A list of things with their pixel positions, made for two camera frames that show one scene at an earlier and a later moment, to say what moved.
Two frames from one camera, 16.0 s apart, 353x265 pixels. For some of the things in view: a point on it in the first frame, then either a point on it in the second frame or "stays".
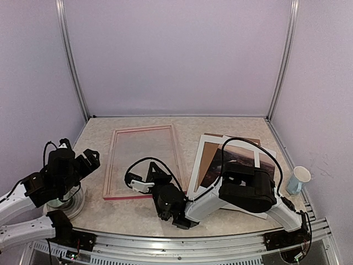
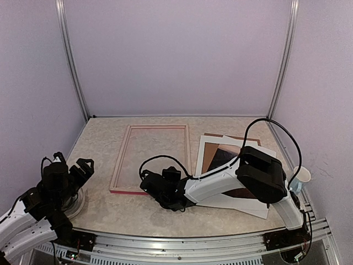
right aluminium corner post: (289, 43) stays
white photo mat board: (227, 141) stays
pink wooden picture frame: (106, 196) → (113, 188)
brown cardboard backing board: (209, 149) stays
